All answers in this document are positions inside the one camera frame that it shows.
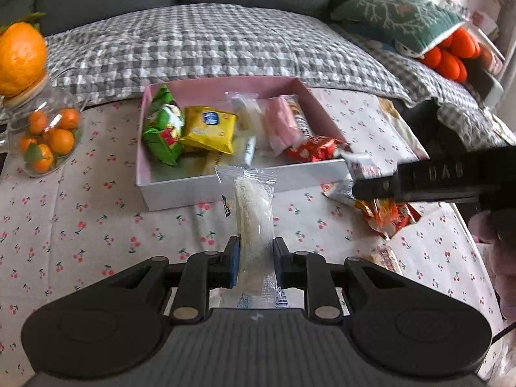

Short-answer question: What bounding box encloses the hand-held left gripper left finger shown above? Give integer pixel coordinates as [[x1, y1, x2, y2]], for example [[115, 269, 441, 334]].
[[76, 236, 243, 324]]

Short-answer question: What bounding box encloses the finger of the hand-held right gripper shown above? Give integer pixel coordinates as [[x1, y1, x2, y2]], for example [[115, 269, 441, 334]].
[[352, 163, 404, 201]]

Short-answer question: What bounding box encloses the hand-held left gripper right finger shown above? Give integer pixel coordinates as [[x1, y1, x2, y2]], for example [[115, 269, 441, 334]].
[[272, 237, 444, 324]]

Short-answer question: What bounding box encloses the long clear rice cracker packet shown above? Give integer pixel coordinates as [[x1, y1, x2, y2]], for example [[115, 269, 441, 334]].
[[215, 165, 289, 310]]

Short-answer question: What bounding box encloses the red candy packet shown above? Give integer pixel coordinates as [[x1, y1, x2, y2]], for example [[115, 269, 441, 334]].
[[287, 136, 351, 163]]

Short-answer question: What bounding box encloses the pink white cardboard box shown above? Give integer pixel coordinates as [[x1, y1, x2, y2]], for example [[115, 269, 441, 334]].
[[135, 76, 355, 211]]

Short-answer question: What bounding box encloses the pink snack packet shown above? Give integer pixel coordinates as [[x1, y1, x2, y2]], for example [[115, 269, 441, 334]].
[[264, 97, 303, 154]]

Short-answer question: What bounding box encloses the yellow snack packet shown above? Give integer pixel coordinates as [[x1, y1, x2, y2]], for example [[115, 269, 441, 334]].
[[179, 106, 238, 154]]

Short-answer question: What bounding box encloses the green snack packet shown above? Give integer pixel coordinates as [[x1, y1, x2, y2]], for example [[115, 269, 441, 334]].
[[142, 84, 186, 167]]

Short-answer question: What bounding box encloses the person's right forearm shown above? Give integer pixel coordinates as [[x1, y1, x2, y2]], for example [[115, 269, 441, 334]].
[[470, 212, 516, 323]]

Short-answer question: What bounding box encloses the orange red snack packet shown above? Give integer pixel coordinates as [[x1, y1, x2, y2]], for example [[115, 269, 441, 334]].
[[355, 199, 422, 238]]

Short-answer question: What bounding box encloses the red white snack packet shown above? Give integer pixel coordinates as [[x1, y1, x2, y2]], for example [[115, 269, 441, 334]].
[[321, 181, 357, 202]]

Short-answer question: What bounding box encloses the beige printed snack packet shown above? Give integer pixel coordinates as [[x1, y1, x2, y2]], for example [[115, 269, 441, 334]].
[[369, 246, 404, 275]]

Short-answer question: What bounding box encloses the silver tube snack packet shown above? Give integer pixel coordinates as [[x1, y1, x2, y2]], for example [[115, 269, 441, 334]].
[[282, 94, 313, 138]]

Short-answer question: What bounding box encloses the orange plush toy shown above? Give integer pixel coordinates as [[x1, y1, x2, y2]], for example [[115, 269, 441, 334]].
[[419, 28, 482, 81]]

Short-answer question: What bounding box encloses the cherry print tablecloth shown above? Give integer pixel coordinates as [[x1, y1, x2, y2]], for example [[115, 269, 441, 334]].
[[0, 89, 509, 387]]

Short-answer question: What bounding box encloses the green embroidered cushion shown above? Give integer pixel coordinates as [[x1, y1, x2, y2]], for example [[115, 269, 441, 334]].
[[331, 0, 464, 55]]

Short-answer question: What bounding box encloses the grey checkered blanket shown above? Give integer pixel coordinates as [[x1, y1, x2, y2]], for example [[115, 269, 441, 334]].
[[40, 4, 516, 146]]

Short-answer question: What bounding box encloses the pile of small mandarins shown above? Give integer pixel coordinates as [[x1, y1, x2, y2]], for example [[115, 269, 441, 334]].
[[19, 108, 81, 173]]

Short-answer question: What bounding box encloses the round glass jar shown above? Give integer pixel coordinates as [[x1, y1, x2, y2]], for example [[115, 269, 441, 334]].
[[6, 73, 85, 178]]

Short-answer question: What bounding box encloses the wooden jar lid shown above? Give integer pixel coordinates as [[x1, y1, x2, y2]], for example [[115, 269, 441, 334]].
[[0, 70, 50, 107]]

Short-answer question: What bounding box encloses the large orange citrus fruit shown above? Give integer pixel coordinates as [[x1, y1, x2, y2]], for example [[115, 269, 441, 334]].
[[0, 12, 48, 97]]

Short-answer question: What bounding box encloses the black cable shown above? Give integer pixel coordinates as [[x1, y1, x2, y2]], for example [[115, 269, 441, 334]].
[[490, 326, 516, 346]]

